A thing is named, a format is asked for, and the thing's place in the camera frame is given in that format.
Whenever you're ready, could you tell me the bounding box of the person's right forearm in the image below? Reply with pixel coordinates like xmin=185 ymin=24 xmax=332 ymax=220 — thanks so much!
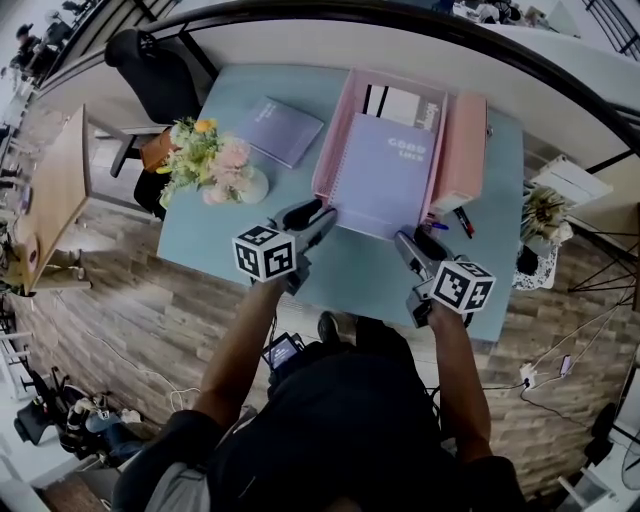
xmin=427 ymin=304 xmax=494 ymax=464

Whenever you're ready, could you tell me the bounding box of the person's left shoe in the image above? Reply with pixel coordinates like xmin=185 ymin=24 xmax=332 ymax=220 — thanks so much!
xmin=317 ymin=310 xmax=341 ymax=346

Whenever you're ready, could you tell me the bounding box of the dried flower decoration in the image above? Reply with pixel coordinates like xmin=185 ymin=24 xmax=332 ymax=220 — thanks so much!
xmin=519 ymin=185 xmax=571 ymax=241

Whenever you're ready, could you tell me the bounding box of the orange box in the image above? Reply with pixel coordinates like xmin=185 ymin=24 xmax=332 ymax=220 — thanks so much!
xmin=139 ymin=128 xmax=174 ymax=171

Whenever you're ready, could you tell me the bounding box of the white booklet with black stripes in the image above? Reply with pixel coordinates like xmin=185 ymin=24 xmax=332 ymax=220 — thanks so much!
xmin=363 ymin=83 xmax=421 ymax=126

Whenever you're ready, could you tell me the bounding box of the side table with patterned cloth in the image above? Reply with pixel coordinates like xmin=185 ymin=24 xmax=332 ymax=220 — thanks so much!
xmin=512 ymin=234 xmax=559 ymax=291

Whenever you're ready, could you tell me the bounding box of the large purple notebook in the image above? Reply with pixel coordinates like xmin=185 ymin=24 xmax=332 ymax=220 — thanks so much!
xmin=327 ymin=112 xmax=435 ymax=242

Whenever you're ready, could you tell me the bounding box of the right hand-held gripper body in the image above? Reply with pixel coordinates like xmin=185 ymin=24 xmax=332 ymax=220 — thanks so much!
xmin=405 ymin=254 xmax=496 ymax=329

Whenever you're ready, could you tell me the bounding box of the small black object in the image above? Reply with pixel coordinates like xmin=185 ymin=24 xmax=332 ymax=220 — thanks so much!
xmin=517 ymin=244 xmax=539 ymax=274

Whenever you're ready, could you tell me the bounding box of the black office chair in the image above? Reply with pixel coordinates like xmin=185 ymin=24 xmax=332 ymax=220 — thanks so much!
xmin=104 ymin=28 xmax=204 ymax=221

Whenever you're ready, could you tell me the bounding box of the small screen device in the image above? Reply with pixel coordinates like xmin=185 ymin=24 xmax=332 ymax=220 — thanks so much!
xmin=262 ymin=332 xmax=305 ymax=371

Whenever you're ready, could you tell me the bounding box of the pastel flower bouquet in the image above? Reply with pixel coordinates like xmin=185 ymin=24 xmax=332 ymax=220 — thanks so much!
xmin=158 ymin=117 xmax=254 ymax=206

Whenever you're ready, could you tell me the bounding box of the black metal railing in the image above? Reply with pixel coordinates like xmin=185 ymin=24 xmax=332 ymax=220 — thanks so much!
xmin=582 ymin=0 xmax=640 ymax=56

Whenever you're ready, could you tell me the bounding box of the black wire stand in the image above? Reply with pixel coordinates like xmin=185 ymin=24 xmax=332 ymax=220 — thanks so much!
xmin=567 ymin=234 xmax=640 ymax=307

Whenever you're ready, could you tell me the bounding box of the grey shoulder bag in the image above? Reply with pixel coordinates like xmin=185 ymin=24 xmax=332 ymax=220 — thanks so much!
xmin=144 ymin=404 xmax=259 ymax=512

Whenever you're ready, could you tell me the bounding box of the light wooden table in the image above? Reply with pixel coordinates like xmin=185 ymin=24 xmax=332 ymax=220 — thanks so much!
xmin=14 ymin=103 xmax=96 ymax=294

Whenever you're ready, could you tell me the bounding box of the peach file box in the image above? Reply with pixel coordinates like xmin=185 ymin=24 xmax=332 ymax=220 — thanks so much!
xmin=430 ymin=92 xmax=489 ymax=214

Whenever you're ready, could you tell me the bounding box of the person's black clothed torso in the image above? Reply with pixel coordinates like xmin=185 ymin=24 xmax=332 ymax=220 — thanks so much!
xmin=112 ymin=314 xmax=526 ymax=512

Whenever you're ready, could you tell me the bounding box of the grey magazine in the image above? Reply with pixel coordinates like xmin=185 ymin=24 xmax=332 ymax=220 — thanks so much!
xmin=412 ymin=97 xmax=444 ymax=132

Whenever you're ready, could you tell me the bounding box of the white cable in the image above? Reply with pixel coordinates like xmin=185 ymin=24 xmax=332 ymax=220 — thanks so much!
xmin=89 ymin=329 xmax=202 ymax=412

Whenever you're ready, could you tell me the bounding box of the person's left forearm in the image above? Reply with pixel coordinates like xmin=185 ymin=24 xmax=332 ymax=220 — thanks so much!
xmin=197 ymin=279 xmax=286 ymax=431

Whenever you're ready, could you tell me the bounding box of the white side stand with plant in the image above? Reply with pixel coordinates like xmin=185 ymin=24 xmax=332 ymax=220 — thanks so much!
xmin=529 ymin=154 xmax=614 ymax=206

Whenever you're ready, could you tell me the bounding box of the white vase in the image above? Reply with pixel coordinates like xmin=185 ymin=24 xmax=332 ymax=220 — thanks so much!
xmin=202 ymin=167 xmax=270 ymax=205

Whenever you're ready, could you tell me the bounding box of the small purple notebook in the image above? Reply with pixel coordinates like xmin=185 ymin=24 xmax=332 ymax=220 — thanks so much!
xmin=234 ymin=95 xmax=325 ymax=170

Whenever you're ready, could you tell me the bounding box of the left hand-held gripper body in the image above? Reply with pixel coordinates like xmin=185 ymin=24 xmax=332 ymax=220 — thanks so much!
xmin=232 ymin=219 xmax=312 ymax=296

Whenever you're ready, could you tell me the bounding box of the black and red marker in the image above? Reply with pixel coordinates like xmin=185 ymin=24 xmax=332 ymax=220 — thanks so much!
xmin=452 ymin=206 xmax=475 ymax=239

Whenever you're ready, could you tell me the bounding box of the pink mesh tray organizer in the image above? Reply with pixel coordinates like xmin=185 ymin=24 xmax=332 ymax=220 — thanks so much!
xmin=310 ymin=68 xmax=450 ymax=241

